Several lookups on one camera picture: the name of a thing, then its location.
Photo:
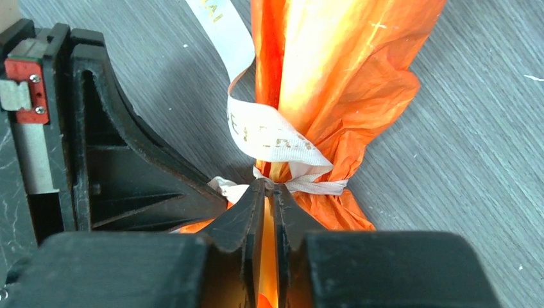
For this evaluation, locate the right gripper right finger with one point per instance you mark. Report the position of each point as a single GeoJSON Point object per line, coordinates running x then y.
{"type": "Point", "coordinates": [323, 268]}

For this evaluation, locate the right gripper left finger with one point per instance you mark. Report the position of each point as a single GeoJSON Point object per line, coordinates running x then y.
{"type": "Point", "coordinates": [215, 267]}

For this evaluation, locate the orange flower bouquet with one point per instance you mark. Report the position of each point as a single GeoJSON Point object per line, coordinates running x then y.
{"type": "Point", "coordinates": [339, 72]}

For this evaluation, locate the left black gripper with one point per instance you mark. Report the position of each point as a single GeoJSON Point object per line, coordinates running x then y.
{"type": "Point", "coordinates": [126, 177]}

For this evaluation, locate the cream printed ribbon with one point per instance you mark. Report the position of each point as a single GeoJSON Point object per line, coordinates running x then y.
{"type": "Point", "coordinates": [258, 130]}

